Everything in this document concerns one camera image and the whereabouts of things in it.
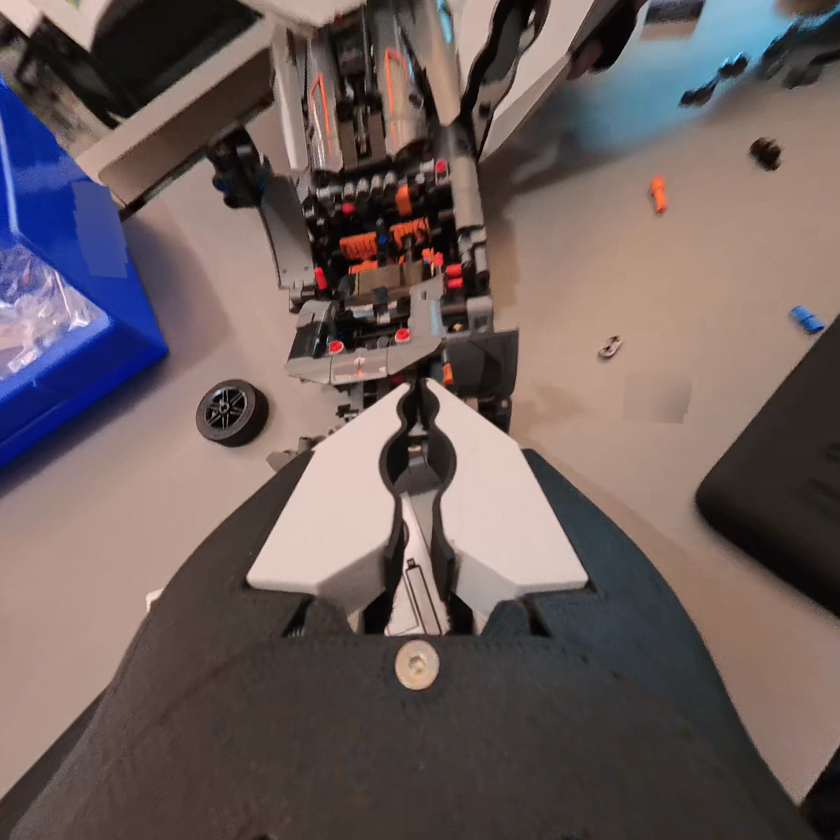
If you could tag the grey lego car model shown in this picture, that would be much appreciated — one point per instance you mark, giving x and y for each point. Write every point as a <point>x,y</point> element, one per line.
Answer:
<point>394,229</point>

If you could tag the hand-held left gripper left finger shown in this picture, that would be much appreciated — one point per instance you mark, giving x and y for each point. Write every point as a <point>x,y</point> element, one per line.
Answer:
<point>321,525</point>

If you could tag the orange lego pin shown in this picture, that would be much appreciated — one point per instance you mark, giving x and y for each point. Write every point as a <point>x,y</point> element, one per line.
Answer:
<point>659,194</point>

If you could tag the light grey lego connector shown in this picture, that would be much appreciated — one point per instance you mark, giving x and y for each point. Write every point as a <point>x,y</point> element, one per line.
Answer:
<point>610,346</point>

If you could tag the shiny dark lego piece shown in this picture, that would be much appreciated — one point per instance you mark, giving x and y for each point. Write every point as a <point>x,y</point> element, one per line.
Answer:
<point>765,153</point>

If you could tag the clear plastic parts bag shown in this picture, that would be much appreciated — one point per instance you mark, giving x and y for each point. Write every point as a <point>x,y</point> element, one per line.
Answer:
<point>39,315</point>

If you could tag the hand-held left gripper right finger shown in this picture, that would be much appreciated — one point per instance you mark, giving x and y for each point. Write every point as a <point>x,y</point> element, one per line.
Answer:
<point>512,525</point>

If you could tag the blue lego pin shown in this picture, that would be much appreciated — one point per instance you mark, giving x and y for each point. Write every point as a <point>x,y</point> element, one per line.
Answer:
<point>806,319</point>

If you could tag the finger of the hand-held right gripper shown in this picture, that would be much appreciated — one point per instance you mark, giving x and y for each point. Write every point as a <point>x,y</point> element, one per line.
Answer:
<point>469,39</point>
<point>544,72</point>

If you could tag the black lego tire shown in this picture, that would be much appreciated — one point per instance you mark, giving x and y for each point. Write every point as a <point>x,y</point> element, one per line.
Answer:
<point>231,413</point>

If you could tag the dark grey lego piece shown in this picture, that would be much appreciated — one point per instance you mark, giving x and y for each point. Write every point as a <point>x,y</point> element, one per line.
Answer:
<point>797,56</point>

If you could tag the blue plastic bin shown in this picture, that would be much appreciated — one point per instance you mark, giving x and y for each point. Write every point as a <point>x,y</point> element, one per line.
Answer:
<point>79,295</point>

